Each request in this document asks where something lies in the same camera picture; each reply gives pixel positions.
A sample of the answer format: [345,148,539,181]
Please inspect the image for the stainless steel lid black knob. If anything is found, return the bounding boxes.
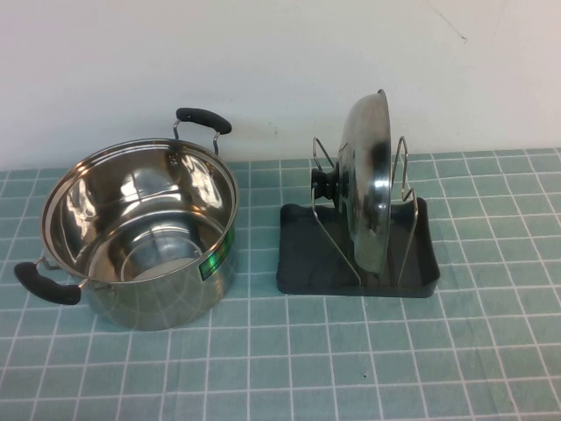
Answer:
[309,89,393,278]

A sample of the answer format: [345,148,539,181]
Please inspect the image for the green white grid tablecloth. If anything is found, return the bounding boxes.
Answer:
[0,147,561,421]

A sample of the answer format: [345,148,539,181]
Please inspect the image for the black tray wire lid rack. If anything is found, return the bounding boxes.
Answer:
[276,135,442,299]

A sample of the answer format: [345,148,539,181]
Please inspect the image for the stainless steel pot black handles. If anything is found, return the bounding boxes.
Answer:
[13,106,241,332]

